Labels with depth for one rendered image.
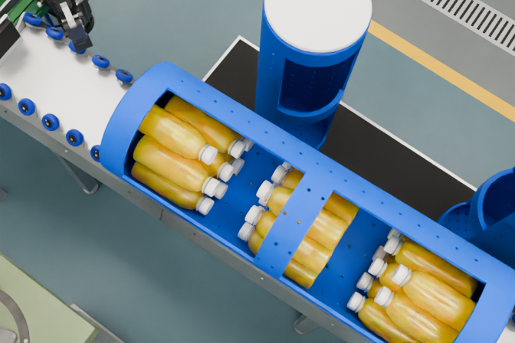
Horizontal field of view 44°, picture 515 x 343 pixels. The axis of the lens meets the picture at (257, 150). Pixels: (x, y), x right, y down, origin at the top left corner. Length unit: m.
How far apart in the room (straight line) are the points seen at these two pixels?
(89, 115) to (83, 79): 0.11
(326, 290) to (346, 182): 0.29
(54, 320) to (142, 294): 1.08
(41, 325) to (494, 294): 0.91
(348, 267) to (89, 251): 1.28
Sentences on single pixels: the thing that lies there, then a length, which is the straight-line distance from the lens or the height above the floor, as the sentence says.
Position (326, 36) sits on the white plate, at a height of 1.04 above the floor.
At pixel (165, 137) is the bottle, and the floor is 1.17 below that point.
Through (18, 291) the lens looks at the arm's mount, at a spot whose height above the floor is 1.07.
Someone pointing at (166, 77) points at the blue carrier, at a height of 1.22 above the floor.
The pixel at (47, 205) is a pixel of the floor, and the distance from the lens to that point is 2.62.
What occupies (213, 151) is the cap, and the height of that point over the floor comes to 1.17.
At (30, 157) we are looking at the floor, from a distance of 2.70.
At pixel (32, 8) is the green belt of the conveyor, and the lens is 1.90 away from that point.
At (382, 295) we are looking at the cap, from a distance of 1.36.
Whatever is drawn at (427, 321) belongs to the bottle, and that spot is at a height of 1.13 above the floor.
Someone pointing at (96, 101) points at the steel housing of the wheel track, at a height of 0.93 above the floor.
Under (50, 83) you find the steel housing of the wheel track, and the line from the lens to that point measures 1.74.
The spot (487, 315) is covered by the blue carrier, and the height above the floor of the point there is 1.23.
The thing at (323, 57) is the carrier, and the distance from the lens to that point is 1.62.
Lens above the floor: 2.43
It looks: 70 degrees down
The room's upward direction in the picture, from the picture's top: 6 degrees clockwise
